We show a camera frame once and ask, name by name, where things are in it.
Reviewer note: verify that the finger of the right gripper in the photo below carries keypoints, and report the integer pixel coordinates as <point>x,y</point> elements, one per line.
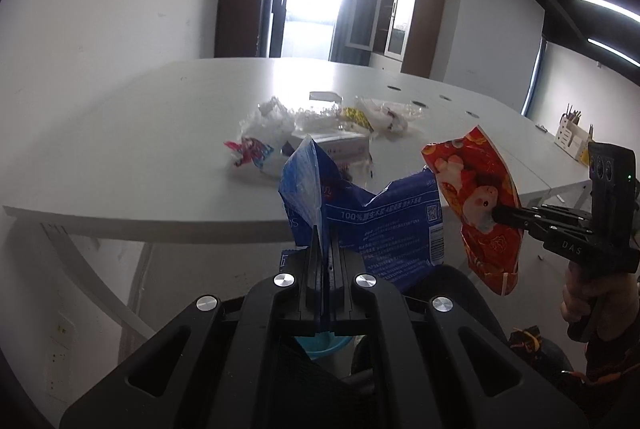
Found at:
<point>525,219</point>

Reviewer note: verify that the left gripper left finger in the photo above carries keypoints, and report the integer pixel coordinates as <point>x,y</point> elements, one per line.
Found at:
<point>311,289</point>

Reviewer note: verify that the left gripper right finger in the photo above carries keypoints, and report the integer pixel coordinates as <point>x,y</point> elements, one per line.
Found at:
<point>343,264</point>

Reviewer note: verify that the red snack bag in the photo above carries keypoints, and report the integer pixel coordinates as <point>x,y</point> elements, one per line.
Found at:
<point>474,179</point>

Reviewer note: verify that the blue snack bag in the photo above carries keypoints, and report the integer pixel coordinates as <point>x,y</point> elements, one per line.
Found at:
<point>398,232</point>

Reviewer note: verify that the white blue carton box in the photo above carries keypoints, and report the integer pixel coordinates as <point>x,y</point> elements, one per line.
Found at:
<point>341,146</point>

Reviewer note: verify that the white bag with red print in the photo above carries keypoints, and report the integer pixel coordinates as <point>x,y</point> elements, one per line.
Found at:
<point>264,140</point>

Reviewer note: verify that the clear plastic bag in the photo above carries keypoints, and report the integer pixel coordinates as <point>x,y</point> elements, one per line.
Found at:
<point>318,118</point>

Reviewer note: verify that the clear yellow foil wrapper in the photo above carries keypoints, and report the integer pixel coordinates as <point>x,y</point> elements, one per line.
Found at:
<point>355,117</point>

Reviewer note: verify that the person's right hand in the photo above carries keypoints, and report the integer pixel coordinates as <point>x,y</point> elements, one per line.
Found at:
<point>598,306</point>

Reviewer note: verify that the blue plastic waste basket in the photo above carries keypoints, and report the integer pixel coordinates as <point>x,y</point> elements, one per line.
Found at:
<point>323,344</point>

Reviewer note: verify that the ceiling tube light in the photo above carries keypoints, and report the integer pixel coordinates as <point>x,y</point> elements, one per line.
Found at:
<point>616,8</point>
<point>622,55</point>

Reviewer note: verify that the brown cabinet with glass doors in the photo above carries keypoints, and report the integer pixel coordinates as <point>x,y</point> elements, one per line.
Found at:
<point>405,31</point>

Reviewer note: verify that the wall socket panel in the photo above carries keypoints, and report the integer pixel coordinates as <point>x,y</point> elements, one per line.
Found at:
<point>59,360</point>

